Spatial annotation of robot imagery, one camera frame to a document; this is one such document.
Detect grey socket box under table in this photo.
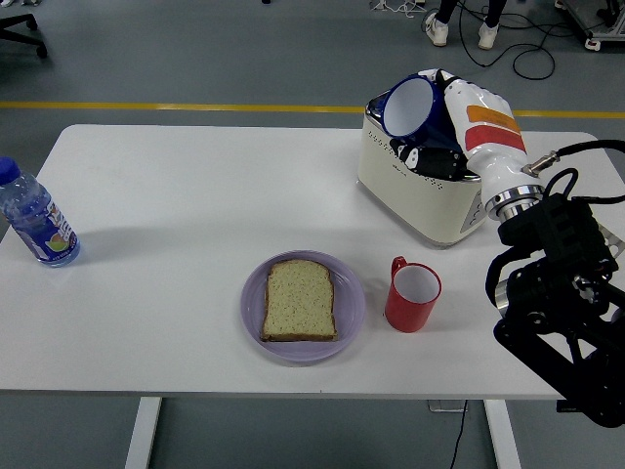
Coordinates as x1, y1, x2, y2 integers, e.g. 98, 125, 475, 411
427, 400, 469, 414

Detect blue enamel cup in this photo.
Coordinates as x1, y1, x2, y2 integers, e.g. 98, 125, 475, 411
381, 72, 463, 150

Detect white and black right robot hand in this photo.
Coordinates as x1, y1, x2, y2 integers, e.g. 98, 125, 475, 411
389, 66, 546, 202

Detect white floor cables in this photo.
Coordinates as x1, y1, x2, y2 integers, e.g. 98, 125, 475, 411
368, 0, 429, 19

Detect black cable under table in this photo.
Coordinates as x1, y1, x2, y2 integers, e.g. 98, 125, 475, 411
447, 400, 469, 469

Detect metal equipment cart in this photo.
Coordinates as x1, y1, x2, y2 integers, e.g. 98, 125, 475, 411
556, 0, 625, 50

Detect white table leg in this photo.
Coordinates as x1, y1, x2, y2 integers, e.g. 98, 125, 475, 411
124, 397, 163, 469
482, 399, 522, 469

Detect black office chair base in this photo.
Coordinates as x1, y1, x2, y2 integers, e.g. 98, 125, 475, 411
0, 13, 49, 60

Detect purple plate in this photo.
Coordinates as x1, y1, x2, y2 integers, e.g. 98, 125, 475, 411
239, 249, 367, 363

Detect bread slice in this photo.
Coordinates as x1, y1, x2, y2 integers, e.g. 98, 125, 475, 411
259, 260, 339, 344

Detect cream and chrome toaster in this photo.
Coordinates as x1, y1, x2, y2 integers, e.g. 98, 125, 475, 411
355, 90, 490, 250

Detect black floor cable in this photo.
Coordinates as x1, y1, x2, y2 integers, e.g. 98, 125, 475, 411
456, 0, 595, 80

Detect clear bottle with blue cap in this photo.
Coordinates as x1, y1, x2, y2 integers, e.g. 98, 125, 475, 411
0, 155, 82, 269

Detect person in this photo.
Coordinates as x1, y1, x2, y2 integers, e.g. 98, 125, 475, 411
423, 0, 509, 51

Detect red enamel cup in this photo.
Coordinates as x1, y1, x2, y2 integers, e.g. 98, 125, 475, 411
384, 255, 443, 335

